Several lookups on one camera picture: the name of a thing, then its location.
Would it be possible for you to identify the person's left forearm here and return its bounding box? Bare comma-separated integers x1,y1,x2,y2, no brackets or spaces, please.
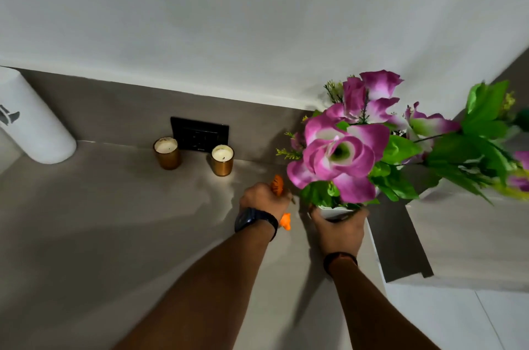
112,220,275,350

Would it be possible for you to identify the person's right hand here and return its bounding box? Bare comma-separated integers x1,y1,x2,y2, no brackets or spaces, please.
309,204,369,259

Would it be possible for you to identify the black wall switch plate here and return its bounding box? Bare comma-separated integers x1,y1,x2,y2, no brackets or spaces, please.
170,117,230,153

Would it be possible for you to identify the person's left hand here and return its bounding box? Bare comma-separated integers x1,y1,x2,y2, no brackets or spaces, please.
239,182,293,222

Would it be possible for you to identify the person's right forearm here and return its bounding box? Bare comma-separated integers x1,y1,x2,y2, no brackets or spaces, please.
329,257,440,350

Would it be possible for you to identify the white flower vase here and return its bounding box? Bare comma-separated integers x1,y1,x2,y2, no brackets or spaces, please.
315,204,364,223

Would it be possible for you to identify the white cylindrical container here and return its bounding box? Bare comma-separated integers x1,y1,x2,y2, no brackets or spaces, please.
0,66,77,165

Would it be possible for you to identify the black wristwatch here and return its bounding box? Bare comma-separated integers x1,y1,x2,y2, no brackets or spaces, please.
234,208,279,242

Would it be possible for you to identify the purple artificial flower bouquet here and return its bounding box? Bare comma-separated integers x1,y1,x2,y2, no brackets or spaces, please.
276,70,529,208

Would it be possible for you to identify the gold glass candle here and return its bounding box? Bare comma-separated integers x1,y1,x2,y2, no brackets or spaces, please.
211,145,235,177
153,137,181,170

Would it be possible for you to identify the black and orange wristband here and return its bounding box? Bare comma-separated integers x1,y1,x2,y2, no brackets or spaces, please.
323,252,358,278

